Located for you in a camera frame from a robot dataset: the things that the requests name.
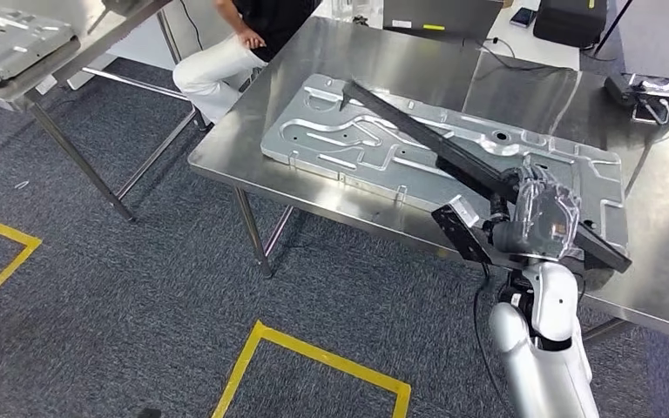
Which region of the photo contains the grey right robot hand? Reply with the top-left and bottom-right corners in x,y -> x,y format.
487,164 -> 582,260

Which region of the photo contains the black plastic plate part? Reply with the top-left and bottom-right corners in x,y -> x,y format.
339,79 -> 632,274

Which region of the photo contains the steel workbench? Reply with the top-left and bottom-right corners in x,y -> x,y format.
186,14 -> 669,346

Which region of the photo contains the black handheld controller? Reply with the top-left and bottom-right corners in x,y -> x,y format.
604,71 -> 669,126

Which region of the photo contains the white desk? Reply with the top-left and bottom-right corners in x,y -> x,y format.
317,0 -> 581,71

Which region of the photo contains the black bag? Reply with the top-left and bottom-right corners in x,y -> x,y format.
533,0 -> 609,50

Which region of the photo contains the black tripod leg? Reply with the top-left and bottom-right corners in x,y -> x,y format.
592,0 -> 636,59

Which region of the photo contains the smartphone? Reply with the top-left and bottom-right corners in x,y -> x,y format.
509,6 -> 538,29

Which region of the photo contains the stamped metal panel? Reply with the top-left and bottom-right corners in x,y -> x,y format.
0,0 -> 77,88
260,73 -> 630,255

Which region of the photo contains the grey laptop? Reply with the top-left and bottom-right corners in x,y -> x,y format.
382,0 -> 506,40

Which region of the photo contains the yellow floor tape square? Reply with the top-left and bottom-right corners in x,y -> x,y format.
212,320 -> 412,418
0,208 -> 43,315

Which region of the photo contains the person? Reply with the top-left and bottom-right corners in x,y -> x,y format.
172,0 -> 323,125

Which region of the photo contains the steel table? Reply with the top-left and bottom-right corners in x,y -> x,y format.
0,0 -> 209,223

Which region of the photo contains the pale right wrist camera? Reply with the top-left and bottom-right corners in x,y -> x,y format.
431,194 -> 494,266

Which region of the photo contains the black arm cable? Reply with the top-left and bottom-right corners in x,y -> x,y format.
472,262 -> 515,418

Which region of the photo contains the black laptop cable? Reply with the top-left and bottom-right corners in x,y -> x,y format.
462,35 -> 575,73

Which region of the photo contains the black hanging cable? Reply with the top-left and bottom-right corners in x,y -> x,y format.
179,0 -> 206,53

